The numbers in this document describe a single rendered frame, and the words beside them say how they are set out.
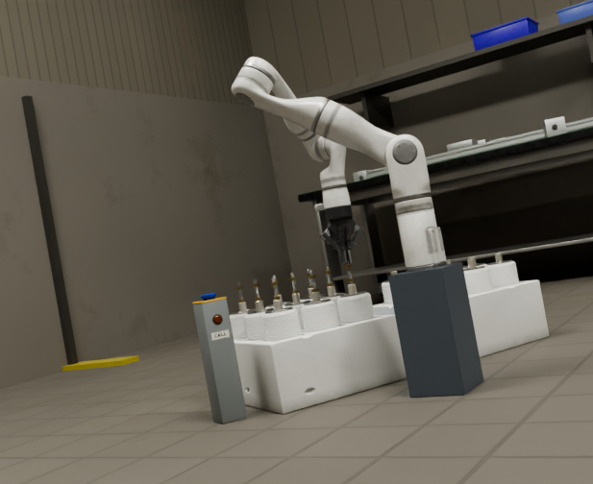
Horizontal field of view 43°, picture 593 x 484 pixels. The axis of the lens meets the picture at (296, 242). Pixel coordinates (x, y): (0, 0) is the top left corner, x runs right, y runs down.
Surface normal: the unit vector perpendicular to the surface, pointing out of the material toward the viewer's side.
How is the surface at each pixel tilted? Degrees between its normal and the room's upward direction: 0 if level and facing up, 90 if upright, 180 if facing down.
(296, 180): 90
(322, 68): 90
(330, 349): 90
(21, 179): 90
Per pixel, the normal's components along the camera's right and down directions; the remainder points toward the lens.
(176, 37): 0.82, -0.16
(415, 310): -0.54, 0.08
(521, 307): 0.50, -0.11
